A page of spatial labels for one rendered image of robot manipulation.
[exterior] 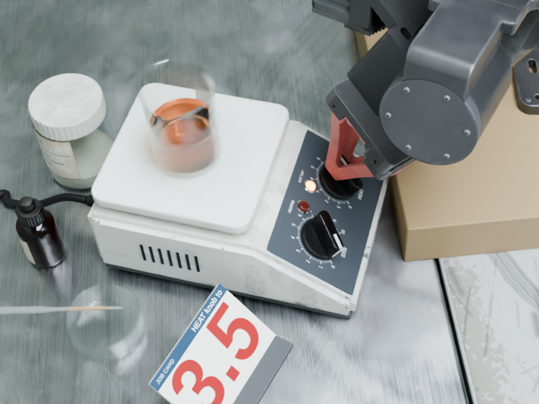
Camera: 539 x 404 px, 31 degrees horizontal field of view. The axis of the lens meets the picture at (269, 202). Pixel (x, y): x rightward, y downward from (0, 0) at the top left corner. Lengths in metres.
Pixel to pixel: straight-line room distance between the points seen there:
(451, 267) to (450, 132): 0.24
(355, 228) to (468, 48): 0.24
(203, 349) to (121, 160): 0.15
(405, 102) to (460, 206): 0.22
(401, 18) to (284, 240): 0.18
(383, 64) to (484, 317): 0.22
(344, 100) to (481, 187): 0.16
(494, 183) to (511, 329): 0.11
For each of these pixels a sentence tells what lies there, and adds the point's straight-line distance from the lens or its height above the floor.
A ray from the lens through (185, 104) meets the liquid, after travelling 0.69.
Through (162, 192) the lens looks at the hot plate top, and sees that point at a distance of 0.68.
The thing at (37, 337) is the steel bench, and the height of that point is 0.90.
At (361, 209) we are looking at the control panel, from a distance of 0.73.
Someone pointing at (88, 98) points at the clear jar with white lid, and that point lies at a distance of 0.76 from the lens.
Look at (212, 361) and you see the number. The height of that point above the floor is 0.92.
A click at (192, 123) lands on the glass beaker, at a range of 0.64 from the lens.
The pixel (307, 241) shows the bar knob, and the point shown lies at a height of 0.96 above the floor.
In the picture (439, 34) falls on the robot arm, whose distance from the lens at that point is 0.52.
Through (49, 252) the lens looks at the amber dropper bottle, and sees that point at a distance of 0.75.
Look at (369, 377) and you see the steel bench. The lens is 0.69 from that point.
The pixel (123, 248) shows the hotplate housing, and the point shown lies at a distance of 0.72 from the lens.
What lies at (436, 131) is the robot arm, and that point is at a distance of 0.53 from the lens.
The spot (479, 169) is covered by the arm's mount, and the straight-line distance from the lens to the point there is 0.75.
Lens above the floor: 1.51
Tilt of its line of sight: 52 degrees down
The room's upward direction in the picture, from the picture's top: 4 degrees counter-clockwise
